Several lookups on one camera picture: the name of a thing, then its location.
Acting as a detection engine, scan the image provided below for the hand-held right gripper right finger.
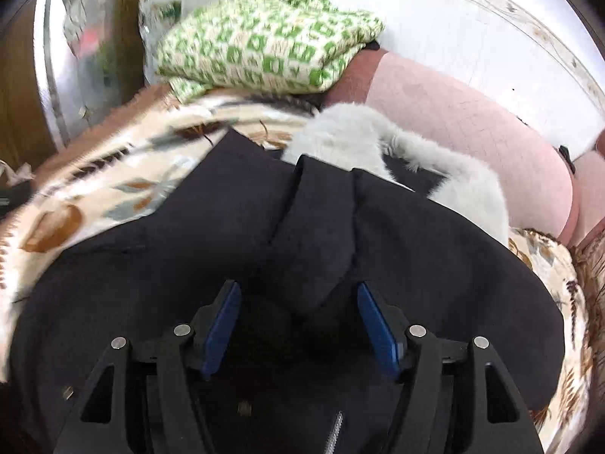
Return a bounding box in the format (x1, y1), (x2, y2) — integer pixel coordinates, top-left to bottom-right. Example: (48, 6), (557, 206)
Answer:
(357, 282), (544, 454)

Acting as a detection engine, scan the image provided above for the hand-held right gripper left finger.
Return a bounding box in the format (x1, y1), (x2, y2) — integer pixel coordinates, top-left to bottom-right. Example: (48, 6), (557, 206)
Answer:
(56, 280), (243, 454)

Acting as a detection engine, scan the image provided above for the black coat with fur hood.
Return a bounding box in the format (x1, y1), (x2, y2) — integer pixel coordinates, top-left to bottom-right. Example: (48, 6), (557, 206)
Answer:
(9, 103), (565, 454)

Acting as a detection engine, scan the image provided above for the leaf print bed blanket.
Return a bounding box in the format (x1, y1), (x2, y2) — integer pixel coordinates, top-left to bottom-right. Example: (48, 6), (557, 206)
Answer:
(0, 82), (594, 454)

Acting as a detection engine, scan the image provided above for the pink pillow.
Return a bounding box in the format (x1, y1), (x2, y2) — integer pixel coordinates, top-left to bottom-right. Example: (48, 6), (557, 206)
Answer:
(331, 47), (605, 249)

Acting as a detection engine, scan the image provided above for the green patterned folded blanket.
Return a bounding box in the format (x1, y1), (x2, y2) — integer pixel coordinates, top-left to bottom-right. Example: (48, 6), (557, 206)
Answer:
(154, 0), (386, 104)

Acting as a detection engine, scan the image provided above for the clear plastic bag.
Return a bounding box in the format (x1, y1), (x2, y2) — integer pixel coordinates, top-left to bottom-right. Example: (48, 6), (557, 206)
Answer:
(59, 0), (183, 81)

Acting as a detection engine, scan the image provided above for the wooden door frame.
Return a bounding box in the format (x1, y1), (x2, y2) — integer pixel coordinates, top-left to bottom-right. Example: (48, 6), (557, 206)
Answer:
(111, 0), (166, 105)

